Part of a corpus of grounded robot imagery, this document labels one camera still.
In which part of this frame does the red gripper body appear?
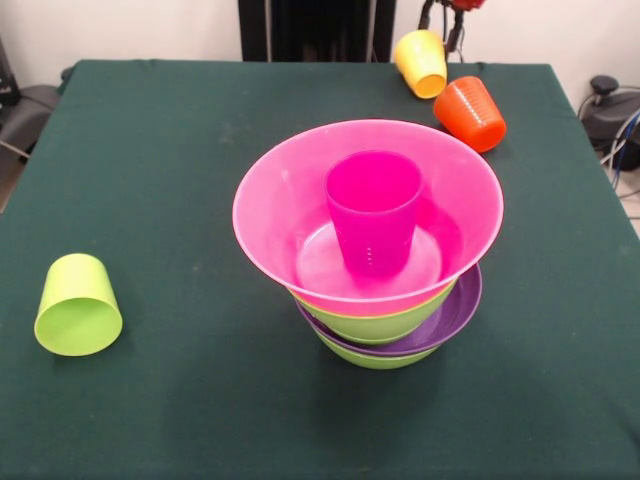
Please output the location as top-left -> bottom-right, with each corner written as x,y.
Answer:
433,0 -> 487,12

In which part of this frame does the yellow plastic cup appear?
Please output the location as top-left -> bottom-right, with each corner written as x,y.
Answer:
392,28 -> 447,71
403,57 -> 448,100

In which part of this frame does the orange plastic cup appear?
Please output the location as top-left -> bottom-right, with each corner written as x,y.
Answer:
432,75 -> 508,154

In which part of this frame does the purple plastic cup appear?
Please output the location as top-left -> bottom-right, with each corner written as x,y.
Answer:
323,149 -> 425,278

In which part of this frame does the large pink plastic bowl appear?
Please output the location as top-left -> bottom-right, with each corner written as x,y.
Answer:
232,118 -> 506,305

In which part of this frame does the purple plastic bowl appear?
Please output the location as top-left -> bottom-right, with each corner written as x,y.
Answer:
294,262 -> 484,357

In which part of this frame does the large green plastic bowl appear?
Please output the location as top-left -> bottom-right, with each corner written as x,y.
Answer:
292,279 -> 459,346

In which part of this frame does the small green plastic bowl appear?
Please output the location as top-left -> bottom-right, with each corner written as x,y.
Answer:
344,333 -> 426,348

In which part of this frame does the medium green plastic bowl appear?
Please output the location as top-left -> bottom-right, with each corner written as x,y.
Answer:
314,329 -> 442,371

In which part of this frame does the lime green plastic cup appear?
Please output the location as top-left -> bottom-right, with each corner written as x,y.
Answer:
33,253 -> 124,358

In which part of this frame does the dark green tablecloth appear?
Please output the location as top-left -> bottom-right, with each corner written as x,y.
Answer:
0,59 -> 640,480

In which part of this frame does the tangle of cables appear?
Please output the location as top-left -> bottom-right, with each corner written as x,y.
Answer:
598,107 -> 640,201

